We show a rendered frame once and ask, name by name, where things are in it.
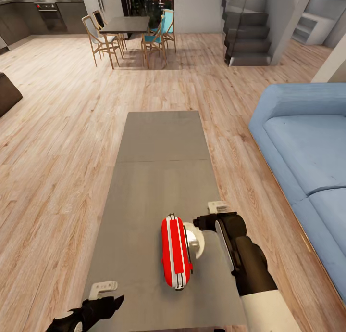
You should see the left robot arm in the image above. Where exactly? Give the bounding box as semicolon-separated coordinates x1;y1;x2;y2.
46;281;124;332

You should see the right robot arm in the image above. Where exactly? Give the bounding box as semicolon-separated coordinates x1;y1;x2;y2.
193;201;302;332

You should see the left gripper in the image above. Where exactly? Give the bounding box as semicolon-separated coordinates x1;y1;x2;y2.
82;295;124;331

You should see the radio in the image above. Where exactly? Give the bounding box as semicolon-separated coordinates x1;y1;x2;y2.
161;213;193;291

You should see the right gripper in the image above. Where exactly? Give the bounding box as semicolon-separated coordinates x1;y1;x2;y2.
193;213;216;231

